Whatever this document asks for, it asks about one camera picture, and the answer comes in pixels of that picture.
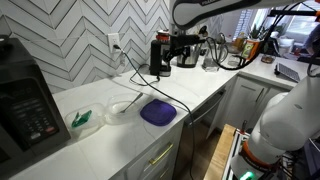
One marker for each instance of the green plastic clip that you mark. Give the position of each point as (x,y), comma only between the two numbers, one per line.
(81,119)

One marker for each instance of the black microwave oven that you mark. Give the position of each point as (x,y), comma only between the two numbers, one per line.
(23,106)

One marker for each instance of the purple plastic lid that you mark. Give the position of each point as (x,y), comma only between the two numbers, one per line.
(158,112)

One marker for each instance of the stainless steel pot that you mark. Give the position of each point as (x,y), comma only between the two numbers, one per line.
(188,56)

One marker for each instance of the white wall outlet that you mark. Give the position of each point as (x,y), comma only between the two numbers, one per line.
(113,42)

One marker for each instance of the black and steel coffee maker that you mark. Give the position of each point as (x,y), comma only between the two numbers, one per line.
(159,56)

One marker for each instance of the clear plastic container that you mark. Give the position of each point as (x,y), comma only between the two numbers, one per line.
(115,108)
(90,125)

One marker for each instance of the metallic sauce plate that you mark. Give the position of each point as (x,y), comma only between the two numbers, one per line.
(163,32)

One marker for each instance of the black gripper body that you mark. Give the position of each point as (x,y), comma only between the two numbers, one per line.
(185,40)

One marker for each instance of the wooden table edge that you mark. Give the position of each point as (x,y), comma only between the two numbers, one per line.
(220,153)

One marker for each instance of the metal spoon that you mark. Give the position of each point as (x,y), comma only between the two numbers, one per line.
(131,102)

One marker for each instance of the green potted plant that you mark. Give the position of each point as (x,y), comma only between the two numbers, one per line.
(256,32)

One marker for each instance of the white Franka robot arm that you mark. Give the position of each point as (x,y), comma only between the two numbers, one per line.
(290,123)

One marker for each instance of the clear glass pitcher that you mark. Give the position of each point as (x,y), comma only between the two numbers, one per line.
(211,61)

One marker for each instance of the orange bottle with green label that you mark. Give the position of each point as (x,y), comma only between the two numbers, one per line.
(248,49)

